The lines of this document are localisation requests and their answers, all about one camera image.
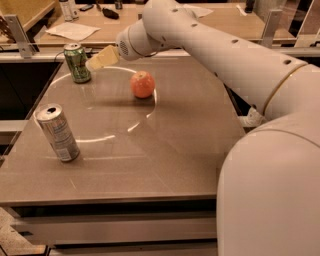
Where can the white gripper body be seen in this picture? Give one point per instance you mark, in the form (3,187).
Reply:
(125,47)

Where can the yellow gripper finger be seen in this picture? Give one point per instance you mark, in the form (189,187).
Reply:
(106,57)

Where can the green soda can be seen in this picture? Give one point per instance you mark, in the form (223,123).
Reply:
(76,58)

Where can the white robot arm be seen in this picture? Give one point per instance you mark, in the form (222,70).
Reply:
(268,198)

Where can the silver redbull can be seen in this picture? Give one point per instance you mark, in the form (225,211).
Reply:
(52,121)

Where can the wooden back desk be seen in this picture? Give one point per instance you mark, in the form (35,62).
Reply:
(227,17)

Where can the black computer mouse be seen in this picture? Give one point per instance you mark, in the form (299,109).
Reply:
(110,13)

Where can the red apple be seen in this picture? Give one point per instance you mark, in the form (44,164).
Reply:
(142,84)

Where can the white paper sheet left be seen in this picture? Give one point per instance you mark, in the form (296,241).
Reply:
(73,31)

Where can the black phone on desk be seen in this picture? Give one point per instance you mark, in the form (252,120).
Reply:
(86,7)

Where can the white bottle on desk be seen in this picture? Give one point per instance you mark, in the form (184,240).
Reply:
(69,10)

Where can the clear sanitizer bottle left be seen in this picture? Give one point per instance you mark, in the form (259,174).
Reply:
(252,119)

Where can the metal drawer front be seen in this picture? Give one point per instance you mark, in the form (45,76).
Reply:
(119,228)

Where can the left metal bracket post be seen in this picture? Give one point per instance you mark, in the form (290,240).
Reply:
(25,47)

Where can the metal bracket post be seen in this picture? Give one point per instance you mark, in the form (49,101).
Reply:
(25,47)
(270,28)

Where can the right metal bracket post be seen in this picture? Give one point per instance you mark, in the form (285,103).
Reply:
(270,28)

